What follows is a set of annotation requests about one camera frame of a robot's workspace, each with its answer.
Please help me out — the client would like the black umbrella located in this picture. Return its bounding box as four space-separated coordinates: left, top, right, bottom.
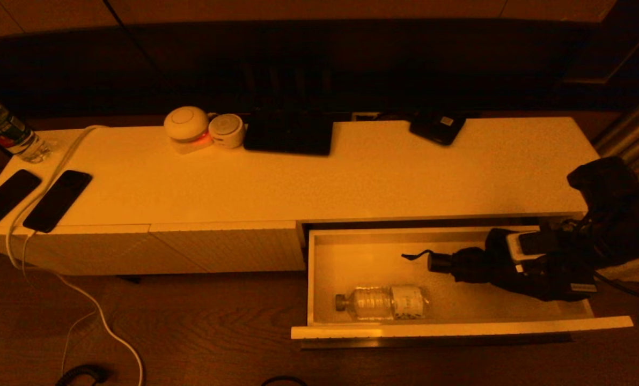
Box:
401 228 593 302

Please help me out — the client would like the clear plastic water bottle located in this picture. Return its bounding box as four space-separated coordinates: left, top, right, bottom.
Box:
334 284 430 321

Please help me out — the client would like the white cabinet drawer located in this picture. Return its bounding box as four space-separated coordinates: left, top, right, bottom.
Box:
291 225 634 349

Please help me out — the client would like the white low cabinet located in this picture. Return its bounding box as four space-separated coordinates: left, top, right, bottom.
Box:
0 117 601 277

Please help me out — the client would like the small black labelled device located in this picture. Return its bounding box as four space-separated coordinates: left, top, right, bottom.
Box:
409 111 466 146

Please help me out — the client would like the grey curtain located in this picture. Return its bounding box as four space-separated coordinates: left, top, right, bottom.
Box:
593 88 639 336

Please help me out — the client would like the black router box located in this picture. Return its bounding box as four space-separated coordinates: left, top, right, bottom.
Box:
243 110 334 157

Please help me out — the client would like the small round white speaker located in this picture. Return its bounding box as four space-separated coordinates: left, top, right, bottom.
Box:
209 113 246 149

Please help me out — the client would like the large round white device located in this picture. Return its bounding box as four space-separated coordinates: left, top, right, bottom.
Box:
164 106 214 155

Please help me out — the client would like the black smartphone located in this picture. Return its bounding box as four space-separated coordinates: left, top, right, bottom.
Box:
23 170 93 233
0 169 43 234

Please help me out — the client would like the labelled plastic water bottle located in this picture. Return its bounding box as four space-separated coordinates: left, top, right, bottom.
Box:
0 88 53 164

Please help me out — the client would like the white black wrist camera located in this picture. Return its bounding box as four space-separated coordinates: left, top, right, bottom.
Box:
506 230 560 264

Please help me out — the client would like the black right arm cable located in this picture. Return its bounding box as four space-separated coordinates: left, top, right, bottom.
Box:
593 270 639 304

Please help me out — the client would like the black coiled cable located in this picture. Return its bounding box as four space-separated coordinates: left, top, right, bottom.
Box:
55 365 108 386

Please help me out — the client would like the thick white cable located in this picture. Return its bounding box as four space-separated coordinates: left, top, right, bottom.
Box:
5 125 144 386

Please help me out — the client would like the thin white cable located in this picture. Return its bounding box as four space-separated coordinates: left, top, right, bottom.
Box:
21 229 97 376

